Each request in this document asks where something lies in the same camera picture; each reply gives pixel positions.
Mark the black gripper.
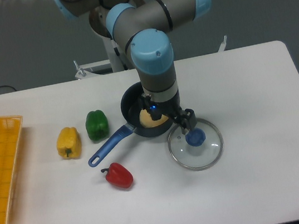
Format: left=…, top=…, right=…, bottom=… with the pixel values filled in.
left=138, top=90, right=197, bottom=135

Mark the glass pot lid blue knob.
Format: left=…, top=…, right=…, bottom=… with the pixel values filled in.
left=168, top=118, right=224, bottom=171

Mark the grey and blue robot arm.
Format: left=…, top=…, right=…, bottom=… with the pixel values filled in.
left=54, top=0, right=212, bottom=133

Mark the beige bread in pot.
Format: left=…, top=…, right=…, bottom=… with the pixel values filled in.
left=139, top=109, right=169, bottom=128

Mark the dark blue saucepan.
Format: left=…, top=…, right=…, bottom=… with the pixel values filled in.
left=88, top=82, right=173, bottom=167

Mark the red bell pepper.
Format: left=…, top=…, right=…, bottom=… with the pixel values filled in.
left=101, top=162, right=134, bottom=189

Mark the green bell pepper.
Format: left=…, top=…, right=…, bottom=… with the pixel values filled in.
left=85, top=110, right=110, bottom=142

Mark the yellow bell pepper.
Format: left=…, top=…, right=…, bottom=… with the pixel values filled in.
left=56, top=127, right=82, bottom=159

